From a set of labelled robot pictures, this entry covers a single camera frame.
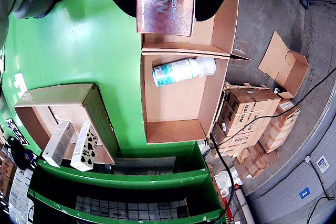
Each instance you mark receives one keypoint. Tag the clear plastic wrap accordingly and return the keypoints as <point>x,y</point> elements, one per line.
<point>228,182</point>

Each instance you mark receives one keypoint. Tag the flat cardboard sheet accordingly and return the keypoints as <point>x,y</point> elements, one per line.
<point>283,64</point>

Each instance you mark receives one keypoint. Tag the open cardboard box with bottle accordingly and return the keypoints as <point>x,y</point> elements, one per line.
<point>173,108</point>

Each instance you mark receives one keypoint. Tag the small stacked cardboard cartons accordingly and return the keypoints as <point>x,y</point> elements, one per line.
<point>254,163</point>

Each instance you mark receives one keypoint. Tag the shallow cardboard tray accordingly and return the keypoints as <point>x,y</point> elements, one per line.
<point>99,113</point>

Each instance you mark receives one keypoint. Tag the white cow print carton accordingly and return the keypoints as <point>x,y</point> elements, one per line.
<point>84,150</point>

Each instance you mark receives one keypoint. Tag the white bottle teal cap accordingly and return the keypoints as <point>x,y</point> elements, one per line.
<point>181,70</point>

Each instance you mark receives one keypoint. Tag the white wall notice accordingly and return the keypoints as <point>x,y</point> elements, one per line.
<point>322,164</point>

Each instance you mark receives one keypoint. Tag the printed cardboard carton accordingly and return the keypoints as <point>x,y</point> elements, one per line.
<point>246,108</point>

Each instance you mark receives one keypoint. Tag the blue wall sign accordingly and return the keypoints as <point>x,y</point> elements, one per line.
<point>304,193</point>

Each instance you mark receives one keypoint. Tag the white tube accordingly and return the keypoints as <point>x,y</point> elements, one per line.
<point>244,205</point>

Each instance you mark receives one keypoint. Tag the green metal rack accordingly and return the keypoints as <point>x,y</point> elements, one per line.
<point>157,179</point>

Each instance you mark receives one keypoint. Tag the red Secret W box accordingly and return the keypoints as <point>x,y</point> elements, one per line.
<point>165,11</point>

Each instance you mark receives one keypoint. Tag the black label printer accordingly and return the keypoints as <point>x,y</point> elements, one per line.
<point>19,153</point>

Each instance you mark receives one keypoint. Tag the tall white carton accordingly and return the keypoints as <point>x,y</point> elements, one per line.
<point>57,145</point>

